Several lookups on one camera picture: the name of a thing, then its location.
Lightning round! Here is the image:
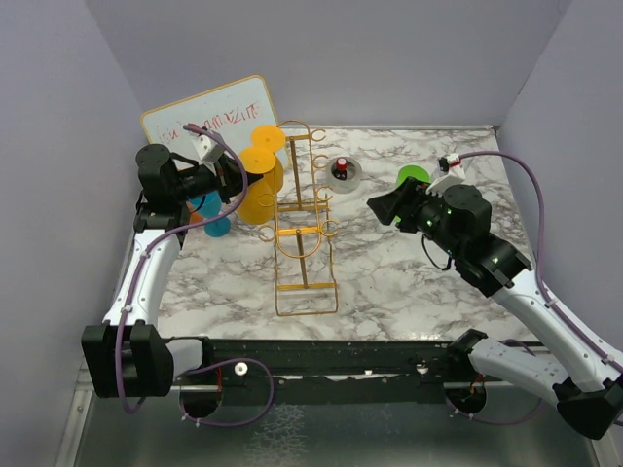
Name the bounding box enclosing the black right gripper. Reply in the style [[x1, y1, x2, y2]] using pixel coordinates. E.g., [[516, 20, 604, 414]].
[[368, 175, 464, 259]]

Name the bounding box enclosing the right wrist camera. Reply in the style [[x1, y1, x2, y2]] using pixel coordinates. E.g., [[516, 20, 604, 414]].
[[426, 153, 465, 196]]

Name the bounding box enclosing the orange plastic wine glass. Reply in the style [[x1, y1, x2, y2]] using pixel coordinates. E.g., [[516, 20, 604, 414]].
[[187, 202, 203, 224]]

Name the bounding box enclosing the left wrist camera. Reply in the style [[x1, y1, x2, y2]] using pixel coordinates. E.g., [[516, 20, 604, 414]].
[[192, 134, 225, 164]]

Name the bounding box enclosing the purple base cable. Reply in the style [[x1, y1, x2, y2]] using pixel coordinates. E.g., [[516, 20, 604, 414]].
[[178, 358, 276, 429], [452, 388, 544, 427]]

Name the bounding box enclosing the small whiteboard with yellow frame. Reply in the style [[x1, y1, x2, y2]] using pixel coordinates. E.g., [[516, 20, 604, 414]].
[[141, 75, 277, 160]]

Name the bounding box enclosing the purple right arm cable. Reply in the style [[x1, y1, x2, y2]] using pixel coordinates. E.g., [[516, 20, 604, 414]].
[[457, 150, 623, 364]]

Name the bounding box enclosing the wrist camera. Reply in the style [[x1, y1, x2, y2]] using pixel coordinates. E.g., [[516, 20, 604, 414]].
[[426, 153, 465, 196], [192, 134, 225, 164]]

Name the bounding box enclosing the green plastic wine glass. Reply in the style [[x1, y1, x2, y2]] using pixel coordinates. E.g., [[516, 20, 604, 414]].
[[393, 165, 430, 234]]

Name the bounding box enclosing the small bottle with red cap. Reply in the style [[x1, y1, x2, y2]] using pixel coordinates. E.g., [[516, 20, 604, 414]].
[[332, 158, 348, 180]]

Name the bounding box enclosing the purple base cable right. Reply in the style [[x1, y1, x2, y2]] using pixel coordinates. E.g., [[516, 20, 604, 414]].
[[452, 388, 544, 427]]

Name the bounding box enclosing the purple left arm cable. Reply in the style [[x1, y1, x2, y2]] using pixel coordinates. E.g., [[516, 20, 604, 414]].
[[115, 123, 250, 415]]

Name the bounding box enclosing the black front rail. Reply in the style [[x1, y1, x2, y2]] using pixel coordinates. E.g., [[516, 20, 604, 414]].
[[173, 337, 476, 406]]

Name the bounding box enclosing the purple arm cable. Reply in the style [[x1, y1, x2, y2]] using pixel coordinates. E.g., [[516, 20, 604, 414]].
[[457, 150, 623, 364], [115, 123, 250, 415]]

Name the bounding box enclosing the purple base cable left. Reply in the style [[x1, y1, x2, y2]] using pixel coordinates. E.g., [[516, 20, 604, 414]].
[[178, 358, 276, 429]]

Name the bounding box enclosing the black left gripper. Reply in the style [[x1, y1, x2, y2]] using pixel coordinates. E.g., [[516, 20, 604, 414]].
[[172, 151, 264, 203]]

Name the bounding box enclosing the blue plastic wine glass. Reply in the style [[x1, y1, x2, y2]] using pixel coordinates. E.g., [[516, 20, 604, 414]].
[[188, 192, 231, 237]]

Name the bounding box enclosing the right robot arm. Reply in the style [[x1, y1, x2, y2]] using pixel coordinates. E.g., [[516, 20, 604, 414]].
[[367, 177, 622, 440]]

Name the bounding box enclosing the clear tape roll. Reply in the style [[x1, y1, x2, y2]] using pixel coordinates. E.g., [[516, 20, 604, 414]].
[[325, 156, 362, 194]]

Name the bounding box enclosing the gold wire wine glass rack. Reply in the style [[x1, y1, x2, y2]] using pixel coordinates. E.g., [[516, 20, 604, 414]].
[[259, 120, 339, 317]]

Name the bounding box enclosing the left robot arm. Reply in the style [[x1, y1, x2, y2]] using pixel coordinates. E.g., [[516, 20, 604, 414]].
[[81, 137, 259, 401]]

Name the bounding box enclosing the yellow plastic wine glass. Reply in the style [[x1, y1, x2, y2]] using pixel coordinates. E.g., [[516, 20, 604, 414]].
[[250, 125, 286, 194], [237, 146, 276, 225]]

